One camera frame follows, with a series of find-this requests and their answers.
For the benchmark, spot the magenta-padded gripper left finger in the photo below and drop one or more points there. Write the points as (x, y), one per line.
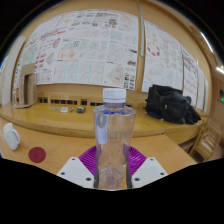
(75, 170)

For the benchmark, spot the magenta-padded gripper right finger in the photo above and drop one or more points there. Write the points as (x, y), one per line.
(148, 170)

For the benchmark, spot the clear plastic water bottle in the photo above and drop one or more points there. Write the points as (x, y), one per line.
(113, 140)

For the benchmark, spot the flat round red coaster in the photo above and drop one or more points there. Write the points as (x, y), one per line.
(37, 155)

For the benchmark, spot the small dark round object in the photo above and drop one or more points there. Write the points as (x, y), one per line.
(81, 109)

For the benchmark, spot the small white flat object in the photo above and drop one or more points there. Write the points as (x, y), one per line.
(64, 109)

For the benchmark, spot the black bag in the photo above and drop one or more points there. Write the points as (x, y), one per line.
(166, 105)

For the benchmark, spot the white ceramic mug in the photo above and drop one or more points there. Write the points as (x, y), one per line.
(11, 136)

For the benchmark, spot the brown cardboard box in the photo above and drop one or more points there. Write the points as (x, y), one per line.
(28, 86)

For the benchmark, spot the narrow white wall poster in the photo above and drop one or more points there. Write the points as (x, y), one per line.
(190, 78)

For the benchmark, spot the large white wall poster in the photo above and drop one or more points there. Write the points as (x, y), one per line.
(83, 50)

